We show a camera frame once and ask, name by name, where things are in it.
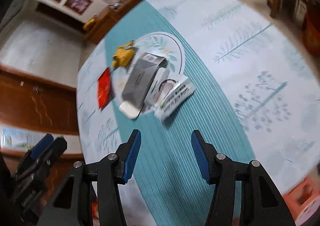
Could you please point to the round floral plate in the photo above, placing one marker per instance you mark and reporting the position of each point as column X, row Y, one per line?
column 158, row 43

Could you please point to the silver earplugs box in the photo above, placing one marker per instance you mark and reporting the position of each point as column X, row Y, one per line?
column 139, row 82

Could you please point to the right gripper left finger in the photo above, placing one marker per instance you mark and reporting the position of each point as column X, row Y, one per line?
column 71, row 202

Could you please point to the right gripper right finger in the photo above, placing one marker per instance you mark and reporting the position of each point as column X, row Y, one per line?
column 261, row 201

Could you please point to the yellow crumpled wrapper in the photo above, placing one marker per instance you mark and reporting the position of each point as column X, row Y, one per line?
column 124, row 55

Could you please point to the wooden door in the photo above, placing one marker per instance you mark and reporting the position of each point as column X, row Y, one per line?
column 34, row 103

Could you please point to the pink plastic stool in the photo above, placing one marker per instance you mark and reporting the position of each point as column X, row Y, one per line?
column 303, row 200

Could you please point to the red snack bag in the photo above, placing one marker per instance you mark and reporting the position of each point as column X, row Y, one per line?
column 104, row 87

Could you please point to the white teal tablecloth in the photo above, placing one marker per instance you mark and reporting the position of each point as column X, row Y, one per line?
column 255, row 98

